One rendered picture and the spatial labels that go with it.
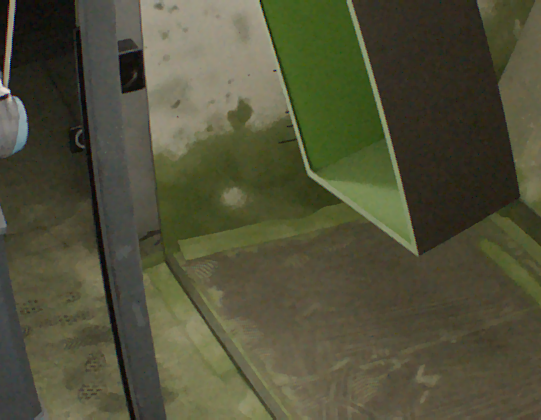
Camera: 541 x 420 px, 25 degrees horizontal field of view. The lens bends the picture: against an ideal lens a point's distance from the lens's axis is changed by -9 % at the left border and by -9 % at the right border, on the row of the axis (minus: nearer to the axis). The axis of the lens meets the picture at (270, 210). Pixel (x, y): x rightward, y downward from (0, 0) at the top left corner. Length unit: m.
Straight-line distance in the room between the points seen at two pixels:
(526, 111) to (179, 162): 1.19
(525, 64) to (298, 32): 1.15
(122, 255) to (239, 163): 2.23
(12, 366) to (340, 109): 1.21
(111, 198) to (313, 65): 1.71
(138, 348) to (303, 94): 1.65
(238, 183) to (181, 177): 0.20
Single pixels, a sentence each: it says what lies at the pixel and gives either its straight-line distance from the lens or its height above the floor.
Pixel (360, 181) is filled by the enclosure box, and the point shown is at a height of 0.48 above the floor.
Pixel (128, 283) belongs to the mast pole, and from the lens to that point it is 2.01.
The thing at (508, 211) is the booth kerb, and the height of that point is 0.09.
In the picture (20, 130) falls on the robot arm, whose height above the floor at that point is 0.83.
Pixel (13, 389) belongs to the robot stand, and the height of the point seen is 0.14.
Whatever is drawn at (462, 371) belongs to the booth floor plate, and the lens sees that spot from 3.50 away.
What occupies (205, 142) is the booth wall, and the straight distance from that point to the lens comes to 4.12.
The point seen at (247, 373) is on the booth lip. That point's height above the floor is 0.04.
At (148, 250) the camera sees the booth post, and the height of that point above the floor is 0.07.
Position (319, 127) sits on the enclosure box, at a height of 0.59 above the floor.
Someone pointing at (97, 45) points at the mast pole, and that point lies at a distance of 1.85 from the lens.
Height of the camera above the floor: 1.97
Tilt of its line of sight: 26 degrees down
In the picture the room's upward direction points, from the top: 5 degrees counter-clockwise
